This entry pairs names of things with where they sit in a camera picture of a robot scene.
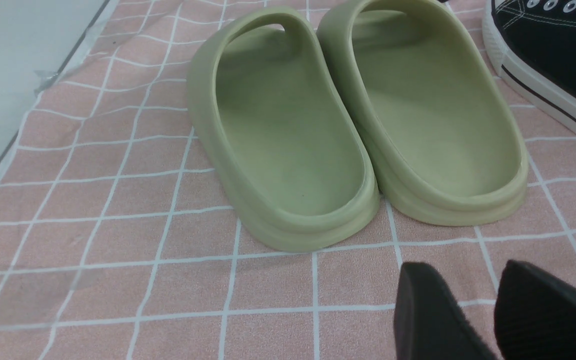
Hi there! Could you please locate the pink checkered floor mat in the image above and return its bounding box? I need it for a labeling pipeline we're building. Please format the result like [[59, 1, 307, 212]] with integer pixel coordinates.
[[0, 0, 576, 360]]

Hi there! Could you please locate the green slide sandal right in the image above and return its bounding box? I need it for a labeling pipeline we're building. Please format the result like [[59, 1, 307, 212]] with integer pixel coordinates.
[[317, 0, 529, 227]]

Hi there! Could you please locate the green slide sandal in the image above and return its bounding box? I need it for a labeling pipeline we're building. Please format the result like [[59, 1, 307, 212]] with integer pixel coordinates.
[[317, 0, 529, 227], [186, 6, 380, 253]]

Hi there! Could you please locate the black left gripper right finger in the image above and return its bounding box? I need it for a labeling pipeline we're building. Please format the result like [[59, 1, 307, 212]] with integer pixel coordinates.
[[494, 260, 576, 360]]

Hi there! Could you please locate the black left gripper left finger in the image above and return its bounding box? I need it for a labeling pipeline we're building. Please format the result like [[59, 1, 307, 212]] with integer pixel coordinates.
[[393, 262, 497, 360]]

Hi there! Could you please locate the green slide sandal left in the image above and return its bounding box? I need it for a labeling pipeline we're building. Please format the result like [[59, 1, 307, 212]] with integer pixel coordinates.
[[186, 6, 380, 253]]

